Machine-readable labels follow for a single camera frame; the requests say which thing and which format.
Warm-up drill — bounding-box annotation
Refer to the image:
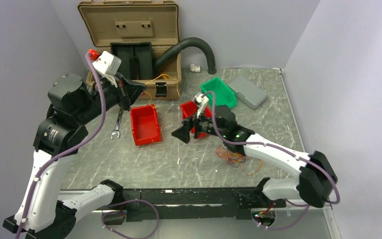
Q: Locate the red plastic bin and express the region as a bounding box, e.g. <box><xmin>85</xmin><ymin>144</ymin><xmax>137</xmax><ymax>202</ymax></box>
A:
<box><xmin>130</xmin><ymin>104</ymin><xmax>162</xmax><ymax>146</ymax></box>
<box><xmin>180</xmin><ymin>101</ymin><xmax>212</xmax><ymax>119</ymax></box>

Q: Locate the green plastic bin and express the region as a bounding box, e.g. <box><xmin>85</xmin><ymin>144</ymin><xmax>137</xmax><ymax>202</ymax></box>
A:
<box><xmin>200</xmin><ymin>77</ymin><xmax>237</xmax><ymax>109</ymax></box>

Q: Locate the coloured wire bundle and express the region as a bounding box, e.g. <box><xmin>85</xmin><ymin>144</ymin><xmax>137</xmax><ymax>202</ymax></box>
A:
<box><xmin>214</xmin><ymin>145</ymin><xmax>264</xmax><ymax>177</ymax></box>

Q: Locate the black toolbox tray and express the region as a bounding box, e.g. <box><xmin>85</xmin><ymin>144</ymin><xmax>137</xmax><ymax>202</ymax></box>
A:
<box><xmin>110</xmin><ymin>42</ymin><xmax>153</xmax><ymax>80</ymax></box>

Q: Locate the grey plastic case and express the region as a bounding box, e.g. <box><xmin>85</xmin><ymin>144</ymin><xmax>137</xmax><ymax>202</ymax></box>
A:
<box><xmin>228</xmin><ymin>76</ymin><xmax>268</xmax><ymax>110</ymax></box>

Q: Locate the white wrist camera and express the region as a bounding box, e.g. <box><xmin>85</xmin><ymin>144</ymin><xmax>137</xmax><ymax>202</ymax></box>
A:
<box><xmin>192</xmin><ymin>93</ymin><xmax>209</xmax><ymax>118</ymax></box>
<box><xmin>85</xmin><ymin>49</ymin><xmax>121</xmax><ymax>88</ymax></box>

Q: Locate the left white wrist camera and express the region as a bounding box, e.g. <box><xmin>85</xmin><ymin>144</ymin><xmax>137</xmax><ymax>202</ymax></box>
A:
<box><xmin>85</xmin><ymin>49</ymin><xmax>121</xmax><ymax>88</ymax></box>

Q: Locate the tan plastic toolbox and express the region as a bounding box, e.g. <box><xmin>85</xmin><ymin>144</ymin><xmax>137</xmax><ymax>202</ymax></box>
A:
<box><xmin>78</xmin><ymin>0</ymin><xmax>182</xmax><ymax>100</ymax></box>

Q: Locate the left red plastic bin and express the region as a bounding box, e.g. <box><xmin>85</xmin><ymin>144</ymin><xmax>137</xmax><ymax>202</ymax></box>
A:
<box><xmin>130</xmin><ymin>104</ymin><xmax>162</xmax><ymax>146</ymax></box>

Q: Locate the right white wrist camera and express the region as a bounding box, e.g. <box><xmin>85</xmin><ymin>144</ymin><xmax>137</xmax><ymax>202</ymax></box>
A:
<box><xmin>192</xmin><ymin>93</ymin><xmax>209</xmax><ymax>118</ymax></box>

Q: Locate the silver wrench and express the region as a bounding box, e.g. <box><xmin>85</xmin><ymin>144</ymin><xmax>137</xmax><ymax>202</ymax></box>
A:
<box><xmin>110</xmin><ymin>108</ymin><xmax>124</xmax><ymax>140</ymax></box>

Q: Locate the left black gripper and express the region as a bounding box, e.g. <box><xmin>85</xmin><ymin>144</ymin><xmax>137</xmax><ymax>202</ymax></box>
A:
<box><xmin>74</xmin><ymin>70</ymin><xmax>147</xmax><ymax>124</ymax></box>

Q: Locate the white pipe fitting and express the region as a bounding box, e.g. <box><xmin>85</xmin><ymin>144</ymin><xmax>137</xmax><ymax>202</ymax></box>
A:
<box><xmin>190</xmin><ymin>64</ymin><xmax>201</xmax><ymax>73</ymax></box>

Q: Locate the yellow wire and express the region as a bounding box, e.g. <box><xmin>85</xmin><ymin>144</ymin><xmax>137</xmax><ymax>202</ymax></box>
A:
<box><xmin>141</xmin><ymin>74</ymin><xmax>181</xmax><ymax>132</ymax></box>

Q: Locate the black corrugated hose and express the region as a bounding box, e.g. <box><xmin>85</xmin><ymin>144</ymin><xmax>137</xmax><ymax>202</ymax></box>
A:
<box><xmin>155</xmin><ymin>37</ymin><xmax>217</xmax><ymax>75</ymax></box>

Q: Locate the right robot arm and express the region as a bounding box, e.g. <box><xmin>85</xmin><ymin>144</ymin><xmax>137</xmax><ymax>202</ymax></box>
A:
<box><xmin>171</xmin><ymin>105</ymin><xmax>340</xmax><ymax>208</ymax></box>

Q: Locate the right red plastic bin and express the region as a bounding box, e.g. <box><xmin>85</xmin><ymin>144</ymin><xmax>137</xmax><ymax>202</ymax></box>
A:
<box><xmin>180</xmin><ymin>101</ymin><xmax>212</xmax><ymax>119</ymax></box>

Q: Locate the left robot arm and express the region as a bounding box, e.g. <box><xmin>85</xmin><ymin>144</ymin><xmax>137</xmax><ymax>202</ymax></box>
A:
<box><xmin>3</xmin><ymin>74</ymin><xmax>146</xmax><ymax>239</ymax></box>

